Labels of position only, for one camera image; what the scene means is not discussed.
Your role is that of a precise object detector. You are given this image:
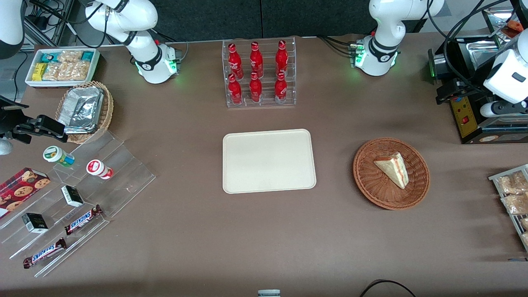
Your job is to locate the tray of packaged snacks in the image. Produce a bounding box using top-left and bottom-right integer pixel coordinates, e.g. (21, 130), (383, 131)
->
(488, 164), (528, 253)

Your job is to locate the brown Snickers bar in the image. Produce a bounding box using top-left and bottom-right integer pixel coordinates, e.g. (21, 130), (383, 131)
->
(64, 204), (104, 236)
(22, 238), (68, 269)

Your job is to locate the black floor cable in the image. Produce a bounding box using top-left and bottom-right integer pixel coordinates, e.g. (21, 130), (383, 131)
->
(358, 279), (417, 297)

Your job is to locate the clear acrylic bottle rack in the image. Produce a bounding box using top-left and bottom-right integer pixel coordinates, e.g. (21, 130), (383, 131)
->
(222, 36), (297, 108)

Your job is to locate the red cola bottle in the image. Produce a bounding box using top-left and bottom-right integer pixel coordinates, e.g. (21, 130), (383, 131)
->
(275, 40), (289, 77)
(249, 41), (264, 79)
(228, 43), (244, 80)
(274, 71), (288, 104)
(249, 72), (263, 103)
(227, 73), (243, 105)

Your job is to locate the red label yogurt cup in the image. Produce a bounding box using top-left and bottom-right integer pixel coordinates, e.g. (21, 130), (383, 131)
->
(86, 159), (114, 180)

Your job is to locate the clear acrylic stepped display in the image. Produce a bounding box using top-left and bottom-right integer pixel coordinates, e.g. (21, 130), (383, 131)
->
(0, 130), (157, 278)

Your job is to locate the black background cable bundle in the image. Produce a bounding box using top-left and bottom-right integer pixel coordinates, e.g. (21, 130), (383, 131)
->
(24, 0), (104, 48)

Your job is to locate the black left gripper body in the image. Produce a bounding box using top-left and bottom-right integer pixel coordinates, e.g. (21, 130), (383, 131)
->
(451, 78), (494, 104)

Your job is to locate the small black box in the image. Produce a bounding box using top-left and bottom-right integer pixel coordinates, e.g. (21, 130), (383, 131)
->
(61, 185), (85, 208)
(21, 212), (49, 234)

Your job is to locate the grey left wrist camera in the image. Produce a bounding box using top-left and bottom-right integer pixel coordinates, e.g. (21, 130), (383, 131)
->
(479, 100), (528, 119)

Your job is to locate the red cookie box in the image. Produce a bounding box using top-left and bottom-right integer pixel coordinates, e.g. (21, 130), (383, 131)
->
(0, 167), (51, 219)

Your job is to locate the green label yogurt cup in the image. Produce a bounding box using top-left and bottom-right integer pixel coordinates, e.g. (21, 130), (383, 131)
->
(43, 146), (76, 168)

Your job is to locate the stack of foil containers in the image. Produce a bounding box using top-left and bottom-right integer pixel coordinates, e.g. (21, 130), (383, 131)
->
(57, 86), (105, 134)

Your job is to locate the white rectangular snack bin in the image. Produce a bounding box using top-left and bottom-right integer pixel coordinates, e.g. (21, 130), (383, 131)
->
(25, 48), (101, 89)

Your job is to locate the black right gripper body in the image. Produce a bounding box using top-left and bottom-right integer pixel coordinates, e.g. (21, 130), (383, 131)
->
(0, 96), (38, 145)

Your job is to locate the clear bag of nut snacks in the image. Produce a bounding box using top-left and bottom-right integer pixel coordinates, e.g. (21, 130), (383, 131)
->
(57, 50), (83, 65)
(42, 62), (62, 81)
(58, 61), (91, 81)

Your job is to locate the cream plastic tray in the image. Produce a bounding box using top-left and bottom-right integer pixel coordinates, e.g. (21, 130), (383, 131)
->
(222, 129), (317, 194)

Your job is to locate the black hot food warmer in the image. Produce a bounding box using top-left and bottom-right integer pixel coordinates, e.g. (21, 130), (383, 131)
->
(427, 7), (528, 145)

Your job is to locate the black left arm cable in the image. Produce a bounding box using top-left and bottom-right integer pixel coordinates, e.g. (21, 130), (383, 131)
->
(427, 0), (512, 89)

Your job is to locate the light wicker basket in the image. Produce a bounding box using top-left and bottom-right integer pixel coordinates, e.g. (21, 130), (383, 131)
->
(54, 81), (114, 144)

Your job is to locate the round brown wicker basket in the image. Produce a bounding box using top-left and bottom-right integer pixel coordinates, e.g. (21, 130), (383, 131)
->
(353, 137), (431, 211)

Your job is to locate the triangular sandwich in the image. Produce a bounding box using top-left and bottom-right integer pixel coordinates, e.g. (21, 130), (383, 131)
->
(373, 152), (410, 190)

